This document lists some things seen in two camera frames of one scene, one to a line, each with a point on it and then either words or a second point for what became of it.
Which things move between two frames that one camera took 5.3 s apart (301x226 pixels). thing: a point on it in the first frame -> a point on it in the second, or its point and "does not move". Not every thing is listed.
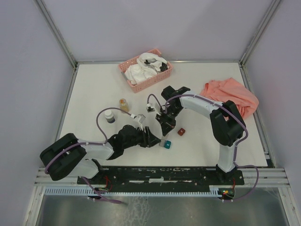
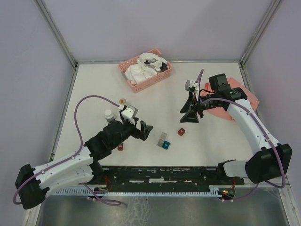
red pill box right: x=181 y=132 does not move
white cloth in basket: x=148 y=65 does not move
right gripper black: x=166 y=125 -> x=191 y=117
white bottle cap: x=109 y=117 does not move
